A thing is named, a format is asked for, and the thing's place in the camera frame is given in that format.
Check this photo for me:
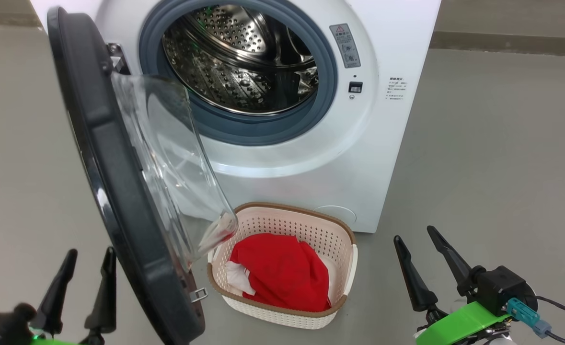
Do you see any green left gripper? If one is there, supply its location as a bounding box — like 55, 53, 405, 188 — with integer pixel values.
28, 247, 118, 345

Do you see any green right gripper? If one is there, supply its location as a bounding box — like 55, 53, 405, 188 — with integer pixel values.
393, 226, 518, 345

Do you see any black glass washing machine door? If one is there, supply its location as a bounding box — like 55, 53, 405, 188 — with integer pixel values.
46, 6, 239, 345

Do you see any red and white garment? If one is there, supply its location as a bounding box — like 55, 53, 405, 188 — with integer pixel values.
225, 233, 332, 313

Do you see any cream perforated laundry basket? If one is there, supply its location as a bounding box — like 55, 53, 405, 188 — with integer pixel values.
207, 202, 359, 331

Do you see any white washing machine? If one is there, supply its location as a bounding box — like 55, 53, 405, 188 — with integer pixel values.
30, 0, 442, 234

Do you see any grey rubber door gasket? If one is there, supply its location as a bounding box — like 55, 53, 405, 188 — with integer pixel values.
138, 0, 338, 147

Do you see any steel washing machine drum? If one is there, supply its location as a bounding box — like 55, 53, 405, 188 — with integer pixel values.
161, 4, 320, 116

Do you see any grey warning sticker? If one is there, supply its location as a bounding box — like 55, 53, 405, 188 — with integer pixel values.
329, 23, 362, 69

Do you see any teal right cable connector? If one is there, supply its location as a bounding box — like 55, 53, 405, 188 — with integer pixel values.
506, 298, 553, 339

